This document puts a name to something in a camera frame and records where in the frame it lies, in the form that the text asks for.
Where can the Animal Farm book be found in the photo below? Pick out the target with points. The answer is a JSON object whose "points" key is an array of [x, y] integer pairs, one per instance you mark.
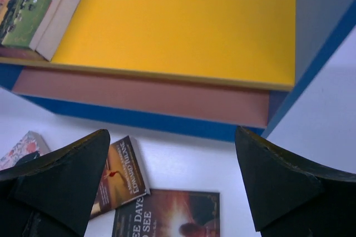
{"points": [[19, 21]]}

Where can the Jane Eyre book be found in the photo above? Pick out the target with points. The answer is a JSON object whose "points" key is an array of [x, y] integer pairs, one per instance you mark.
{"points": [[49, 34]]}

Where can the Little Women book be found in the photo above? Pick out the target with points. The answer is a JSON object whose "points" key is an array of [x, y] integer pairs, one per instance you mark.
{"points": [[31, 146]]}

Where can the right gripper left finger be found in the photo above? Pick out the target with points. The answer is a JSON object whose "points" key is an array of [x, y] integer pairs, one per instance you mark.
{"points": [[53, 195]]}

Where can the blue yellow wooden bookshelf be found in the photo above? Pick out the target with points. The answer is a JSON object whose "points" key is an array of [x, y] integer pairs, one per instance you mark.
{"points": [[192, 67]]}

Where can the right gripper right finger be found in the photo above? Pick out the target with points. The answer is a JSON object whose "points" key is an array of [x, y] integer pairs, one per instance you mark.
{"points": [[289, 195]]}

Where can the Three Days to See book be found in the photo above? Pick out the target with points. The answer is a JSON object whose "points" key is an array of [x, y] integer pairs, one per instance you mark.
{"points": [[170, 213]]}

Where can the brown Edward Tulane book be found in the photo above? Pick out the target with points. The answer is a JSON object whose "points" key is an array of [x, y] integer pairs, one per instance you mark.
{"points": [[123, 179]]}

